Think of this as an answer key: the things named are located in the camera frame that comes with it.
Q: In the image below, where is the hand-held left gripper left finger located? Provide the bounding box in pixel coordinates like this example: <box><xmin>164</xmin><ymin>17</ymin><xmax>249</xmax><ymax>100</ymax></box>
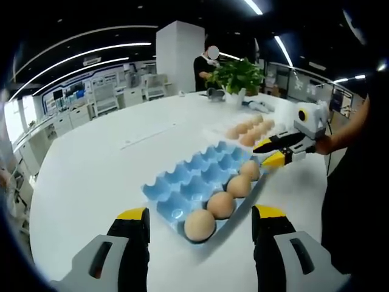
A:
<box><xmin>50</xmin><ymin>206</ymin><xmax>151</xmax><ymax>292</ymax></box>

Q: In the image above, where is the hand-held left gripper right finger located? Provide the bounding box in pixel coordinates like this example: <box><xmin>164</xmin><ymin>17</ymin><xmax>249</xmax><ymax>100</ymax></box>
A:
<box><xmin>251</xmin><ymin>204</ymin><xmax>350</xmax><ymax>292</ymax></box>

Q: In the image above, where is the single brown egg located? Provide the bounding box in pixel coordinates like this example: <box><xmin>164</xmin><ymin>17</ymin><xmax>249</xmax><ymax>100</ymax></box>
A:
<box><xmin>207</xmin><ymin>191</ymin><xmax>235</xmax><ymax>220</ymax></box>
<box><xmin>238</xmin><ymin>160</ymin><xmax>261</xmax><ymax>183</ymax></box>
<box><xmin>184</xmin><ymin>209</ymin><xmax>216</xmax><ymax>243</ymax></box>
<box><xmin>226</xmin><ymin>175</ymin><xmax>252</xmax><ymax>199</ymax></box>

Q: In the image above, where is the cluster of brown eggs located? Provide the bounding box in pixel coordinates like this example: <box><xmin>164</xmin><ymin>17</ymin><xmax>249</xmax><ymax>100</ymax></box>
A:
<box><xmin>225</xmin><ymin>114</ymin><xmax>276</xmax><ymax>147</ymax></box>

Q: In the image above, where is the blue egg tray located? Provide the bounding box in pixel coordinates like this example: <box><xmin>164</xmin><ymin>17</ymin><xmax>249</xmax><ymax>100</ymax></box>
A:
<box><xmin>141</xmin><ymin>140</ymin><xmax>262</xmax><ymax>246</ymax></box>

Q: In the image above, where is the white plastic egg holder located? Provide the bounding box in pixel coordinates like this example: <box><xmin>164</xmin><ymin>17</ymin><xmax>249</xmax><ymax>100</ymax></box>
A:
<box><xmin>202</xmin><ymin>113</ymin><xmax>288</xmax><ymax>150</ymax></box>

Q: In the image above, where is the person's right hand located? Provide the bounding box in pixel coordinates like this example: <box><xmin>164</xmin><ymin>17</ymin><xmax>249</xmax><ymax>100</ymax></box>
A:
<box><xmin>312</xmin><ymin>133</ymin><xmax>335</xmax><ymax>156</ymax></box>

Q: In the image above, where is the white blue device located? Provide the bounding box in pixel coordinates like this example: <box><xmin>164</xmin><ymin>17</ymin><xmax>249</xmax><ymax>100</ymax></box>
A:
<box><xmin>243</xmin><ymin>100</ymin><xmax>276</xmax><ymax>114</ymax></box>

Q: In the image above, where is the white table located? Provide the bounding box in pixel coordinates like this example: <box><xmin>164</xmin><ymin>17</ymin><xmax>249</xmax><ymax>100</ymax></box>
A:
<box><xmin>29</xmin><ymin>89</ymin><xmax>335</xmax><ymax>292</ymax></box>

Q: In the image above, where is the ceiling light strip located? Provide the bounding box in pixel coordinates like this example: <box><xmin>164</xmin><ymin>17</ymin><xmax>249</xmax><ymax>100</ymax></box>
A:
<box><xmin>244</xmin><ymin>0</ymin><xmax>264</xmax><ymax>15</ymax></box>
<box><xmin>274</xmin><ymin>35</ymin><xmax>294</xmax><ymax>68</ymax></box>
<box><xmin>13</xmin><ymin>42</ymin><xmax>152</xmax><ymax>95</ymax></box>
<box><xmin>39</xmin><ymin>57</ymin><xmax>131</xmax><ymax>95</ymax></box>

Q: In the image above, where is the green potted plant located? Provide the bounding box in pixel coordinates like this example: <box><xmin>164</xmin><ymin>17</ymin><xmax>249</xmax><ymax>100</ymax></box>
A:
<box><xmin>205</xmin><ymin>57</ymin><xmax>265</xmax><ymax>107</ymax></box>

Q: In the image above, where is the grey gadget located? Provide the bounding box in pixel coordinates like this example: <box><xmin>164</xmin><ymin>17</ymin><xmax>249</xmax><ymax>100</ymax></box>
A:
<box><xmin>206</xmin><ymin>87</ymin><xmax>226</xmax><ymax>103</ymax></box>

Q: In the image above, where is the person's dark clothing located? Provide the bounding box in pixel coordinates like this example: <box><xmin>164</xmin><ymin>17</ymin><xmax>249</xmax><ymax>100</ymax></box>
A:
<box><xmin>320</xmin><ymin>91</ymin><xmax>389</xmax><ymax>276</ymax></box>

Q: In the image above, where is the white flat strip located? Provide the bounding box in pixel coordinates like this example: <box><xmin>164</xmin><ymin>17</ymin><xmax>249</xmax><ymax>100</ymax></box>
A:
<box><xmin>120</xmin><ymin>121</ymin><xmax>177</xmax><ymax>150</ymax></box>

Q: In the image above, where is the white square pillar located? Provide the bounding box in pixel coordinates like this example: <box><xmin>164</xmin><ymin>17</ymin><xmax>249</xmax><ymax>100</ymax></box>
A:
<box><xmin>156</xmin><ymin>20</ymin><xmax>205</xmax><ymax>94</ymax></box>

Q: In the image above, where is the white office chair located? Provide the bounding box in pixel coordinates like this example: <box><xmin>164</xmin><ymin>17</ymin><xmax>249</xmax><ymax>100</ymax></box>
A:
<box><xmin>91</xmin><ymin>81</ymin><xmax>120</xmax><ymax>118</ymax></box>
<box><xmin>142</xmin><ymin>74</ymin><xmax>170</xmax><ymax>101</ymax></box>

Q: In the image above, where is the white lab counter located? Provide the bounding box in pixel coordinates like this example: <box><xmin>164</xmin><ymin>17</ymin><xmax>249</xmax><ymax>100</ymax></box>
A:
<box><xmin>12</xmin><ymin>103</ymin><xmax>92</xmax><ymax>174</ymax></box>

